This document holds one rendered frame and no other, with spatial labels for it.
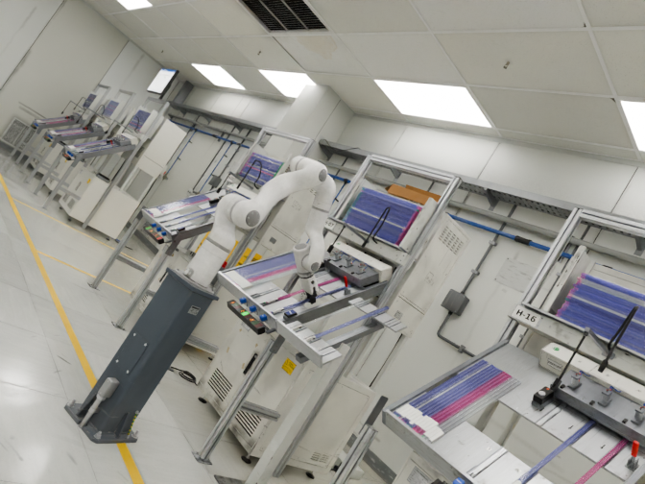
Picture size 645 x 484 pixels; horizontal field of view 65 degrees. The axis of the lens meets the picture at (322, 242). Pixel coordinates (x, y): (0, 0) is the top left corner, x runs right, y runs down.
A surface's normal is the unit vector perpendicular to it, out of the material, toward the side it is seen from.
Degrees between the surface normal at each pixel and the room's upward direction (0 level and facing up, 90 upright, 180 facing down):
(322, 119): 90
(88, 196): 90
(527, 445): 90
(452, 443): 44
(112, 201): 90
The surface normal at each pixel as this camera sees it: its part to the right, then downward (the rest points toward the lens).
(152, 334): -0.39, -0.32
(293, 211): 0.57, 0.30
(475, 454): -0.05, -0.92
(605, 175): -0.62, -0.45
